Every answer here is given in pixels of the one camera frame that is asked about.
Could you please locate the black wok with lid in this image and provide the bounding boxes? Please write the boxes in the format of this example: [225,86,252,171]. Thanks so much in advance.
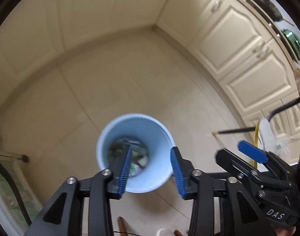
[253,0,294,26]

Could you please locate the black gas stove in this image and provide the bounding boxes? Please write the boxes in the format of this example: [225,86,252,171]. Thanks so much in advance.
[246,0,299,63]

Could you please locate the round white marble table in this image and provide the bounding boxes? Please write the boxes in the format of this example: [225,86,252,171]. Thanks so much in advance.
[258,118,277,155]

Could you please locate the clear plastic bag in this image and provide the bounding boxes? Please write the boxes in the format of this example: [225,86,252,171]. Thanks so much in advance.
[277,138,300,164]

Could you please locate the cream lower cabinets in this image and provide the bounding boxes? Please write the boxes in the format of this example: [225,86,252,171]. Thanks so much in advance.
[0,0,299,156]

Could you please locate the green electric cooker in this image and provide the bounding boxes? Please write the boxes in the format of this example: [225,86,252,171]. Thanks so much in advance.
[282,29,300,61]

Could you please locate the blue plastic trash bin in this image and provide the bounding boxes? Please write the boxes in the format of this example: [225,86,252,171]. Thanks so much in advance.
[96,113,175,193]

